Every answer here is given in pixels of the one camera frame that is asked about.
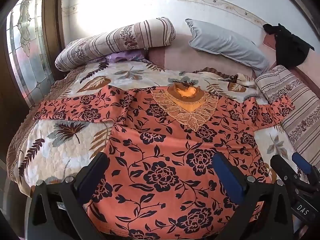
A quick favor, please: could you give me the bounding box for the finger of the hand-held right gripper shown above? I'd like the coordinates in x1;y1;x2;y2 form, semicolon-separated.
270;154;309;193
291;152;320;188

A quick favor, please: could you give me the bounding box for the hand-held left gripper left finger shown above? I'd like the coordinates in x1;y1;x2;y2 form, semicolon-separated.
25;152;110;240

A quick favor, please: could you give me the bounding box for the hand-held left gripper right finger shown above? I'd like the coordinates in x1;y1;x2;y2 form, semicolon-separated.
212;152;294;240

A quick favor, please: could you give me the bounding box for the orange floral shirt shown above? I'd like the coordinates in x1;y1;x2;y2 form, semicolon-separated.
34;85;296;240

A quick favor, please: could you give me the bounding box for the leaf print quilt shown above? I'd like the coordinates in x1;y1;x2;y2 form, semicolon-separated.
6;62;312;198

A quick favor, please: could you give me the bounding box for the striped pillow at right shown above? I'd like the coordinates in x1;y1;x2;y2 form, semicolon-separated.
254;65;320;167

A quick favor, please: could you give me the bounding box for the black garment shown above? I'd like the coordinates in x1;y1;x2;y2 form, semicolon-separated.
262;23;315;69

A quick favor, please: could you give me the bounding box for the purple cloth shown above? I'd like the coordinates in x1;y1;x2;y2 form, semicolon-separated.
96;50;151;64

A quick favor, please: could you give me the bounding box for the pink pillow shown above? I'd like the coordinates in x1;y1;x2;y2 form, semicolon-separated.
146;34;320;87

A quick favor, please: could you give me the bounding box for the grey pillow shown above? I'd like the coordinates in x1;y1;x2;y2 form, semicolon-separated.
185;18;271;73

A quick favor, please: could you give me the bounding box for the striped floral bolster pillow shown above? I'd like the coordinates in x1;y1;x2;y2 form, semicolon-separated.
54;17;177;72

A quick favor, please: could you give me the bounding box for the stained glass door panel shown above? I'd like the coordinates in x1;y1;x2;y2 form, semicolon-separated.
6;0;56;108

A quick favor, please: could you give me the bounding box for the wooden door frame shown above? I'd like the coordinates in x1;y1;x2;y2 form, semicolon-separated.
41;0;66;68

